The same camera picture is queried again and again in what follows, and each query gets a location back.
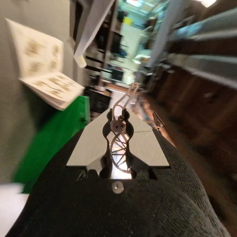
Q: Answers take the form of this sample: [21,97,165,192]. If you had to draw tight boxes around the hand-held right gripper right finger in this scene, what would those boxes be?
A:
[123,109,170,169]

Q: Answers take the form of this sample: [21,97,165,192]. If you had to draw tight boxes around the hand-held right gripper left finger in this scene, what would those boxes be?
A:
[66,108,113,173]

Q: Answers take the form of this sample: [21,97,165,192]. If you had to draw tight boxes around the wooden model bicycle frame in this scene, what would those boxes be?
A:
[110,82,164,174]

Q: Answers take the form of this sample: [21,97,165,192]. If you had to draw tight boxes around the green cutting mat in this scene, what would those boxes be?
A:
[12,95,91,194]

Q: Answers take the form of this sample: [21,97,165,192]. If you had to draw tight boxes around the black plastic crate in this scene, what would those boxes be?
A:
[89,89,112,114]

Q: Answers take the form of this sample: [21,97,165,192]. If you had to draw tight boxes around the open white instruction booklet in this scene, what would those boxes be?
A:
[5,18,86,111]

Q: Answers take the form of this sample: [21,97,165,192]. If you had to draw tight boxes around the dark storage shelf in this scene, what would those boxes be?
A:
[87,18,128,87]

